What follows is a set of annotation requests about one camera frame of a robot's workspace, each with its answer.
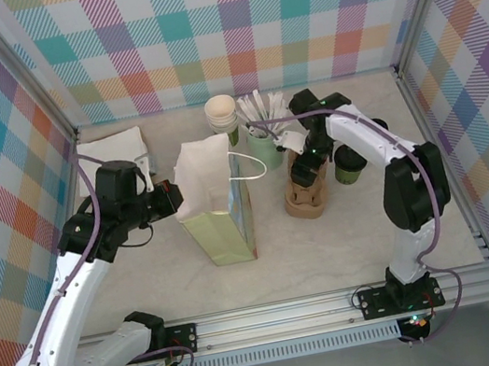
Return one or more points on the printed paper carry bag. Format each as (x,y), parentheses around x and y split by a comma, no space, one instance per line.
(220,234)

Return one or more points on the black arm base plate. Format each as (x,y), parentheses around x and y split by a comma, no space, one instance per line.
(375,304)
(182,338)

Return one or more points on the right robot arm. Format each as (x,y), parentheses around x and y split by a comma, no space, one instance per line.
(416,190)

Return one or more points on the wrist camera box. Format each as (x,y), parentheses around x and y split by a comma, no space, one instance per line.
(142,163)
(290,141)

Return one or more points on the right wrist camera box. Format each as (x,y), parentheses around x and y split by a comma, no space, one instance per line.
(290,141)

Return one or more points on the aluminium front rail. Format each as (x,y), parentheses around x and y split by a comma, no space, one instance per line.
(273,320)

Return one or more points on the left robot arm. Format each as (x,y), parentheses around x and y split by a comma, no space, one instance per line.
(62,329)

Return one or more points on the mint green straw holder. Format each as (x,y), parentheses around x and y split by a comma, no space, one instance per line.
(266,158)

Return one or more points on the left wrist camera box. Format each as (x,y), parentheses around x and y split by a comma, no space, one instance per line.
(142,163)

